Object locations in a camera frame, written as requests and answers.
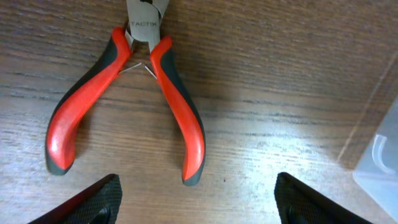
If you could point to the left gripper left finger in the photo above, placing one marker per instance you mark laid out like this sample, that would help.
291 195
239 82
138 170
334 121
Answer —
99 203

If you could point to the clear plastic container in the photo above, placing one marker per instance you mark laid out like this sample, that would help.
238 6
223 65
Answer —
376 171

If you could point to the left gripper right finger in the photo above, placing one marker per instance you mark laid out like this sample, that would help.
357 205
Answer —
298 203

